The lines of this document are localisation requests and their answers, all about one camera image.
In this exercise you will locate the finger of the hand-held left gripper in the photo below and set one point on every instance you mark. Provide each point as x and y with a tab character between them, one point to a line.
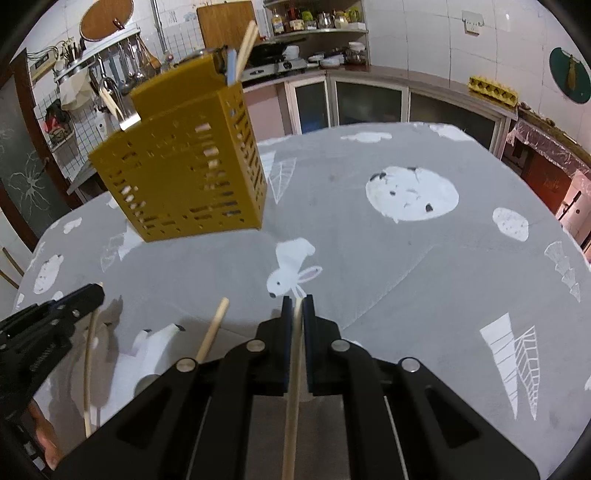
76	302

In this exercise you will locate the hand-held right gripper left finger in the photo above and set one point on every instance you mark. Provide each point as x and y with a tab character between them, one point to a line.
272	360

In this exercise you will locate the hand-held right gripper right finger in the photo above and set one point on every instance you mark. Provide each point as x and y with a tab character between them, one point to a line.
323	360

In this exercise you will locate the wooden chopstick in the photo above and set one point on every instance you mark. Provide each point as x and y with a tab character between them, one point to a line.
110	101
253	40
88	369
292	424
212	327
246	44

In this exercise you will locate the yellow perforated utensil holder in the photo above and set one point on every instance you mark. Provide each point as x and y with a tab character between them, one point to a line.
184	138

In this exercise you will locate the person's left hand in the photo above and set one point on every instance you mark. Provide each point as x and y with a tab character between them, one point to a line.
44	434

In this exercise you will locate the dark glass door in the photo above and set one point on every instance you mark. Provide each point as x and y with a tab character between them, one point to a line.
23	161

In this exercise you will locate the red bag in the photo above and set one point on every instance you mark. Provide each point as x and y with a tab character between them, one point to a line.
57	120

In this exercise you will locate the white cloth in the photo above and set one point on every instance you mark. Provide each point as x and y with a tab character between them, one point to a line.
78	90

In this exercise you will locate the kitchen cabinet with glass doors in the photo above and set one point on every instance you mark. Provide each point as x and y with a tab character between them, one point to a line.
369	104

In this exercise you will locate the steel cooking pot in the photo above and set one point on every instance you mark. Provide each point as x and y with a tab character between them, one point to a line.
196	55

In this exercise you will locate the round wooden board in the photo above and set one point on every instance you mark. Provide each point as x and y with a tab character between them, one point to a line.
104	18

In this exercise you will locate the steel gas stove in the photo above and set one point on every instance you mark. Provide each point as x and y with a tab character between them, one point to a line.
277	69

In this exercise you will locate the white appliance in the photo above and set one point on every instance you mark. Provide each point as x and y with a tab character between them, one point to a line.
577	203

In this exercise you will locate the white bowls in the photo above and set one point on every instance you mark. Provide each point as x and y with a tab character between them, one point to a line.
328	61

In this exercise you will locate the glass jar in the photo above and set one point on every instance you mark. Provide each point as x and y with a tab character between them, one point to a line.
356	53

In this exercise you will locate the black wok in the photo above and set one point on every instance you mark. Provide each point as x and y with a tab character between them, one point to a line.
272	48

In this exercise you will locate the wooden cutting board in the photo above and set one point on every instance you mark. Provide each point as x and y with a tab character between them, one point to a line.
221	23

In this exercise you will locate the wooden side table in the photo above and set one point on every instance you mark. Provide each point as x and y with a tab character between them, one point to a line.
549	138

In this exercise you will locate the yellow egg tray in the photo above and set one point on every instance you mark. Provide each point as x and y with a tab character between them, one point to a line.
491	90

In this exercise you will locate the corner shelf with bottles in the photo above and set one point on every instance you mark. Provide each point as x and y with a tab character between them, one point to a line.
314	21

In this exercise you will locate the wall rack with hanging utensils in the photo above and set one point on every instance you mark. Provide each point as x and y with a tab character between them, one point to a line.
115	50

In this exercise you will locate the grey wall pipe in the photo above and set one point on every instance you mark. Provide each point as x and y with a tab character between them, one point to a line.
159	27

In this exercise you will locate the green round wall board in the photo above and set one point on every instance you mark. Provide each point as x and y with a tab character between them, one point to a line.
561	69

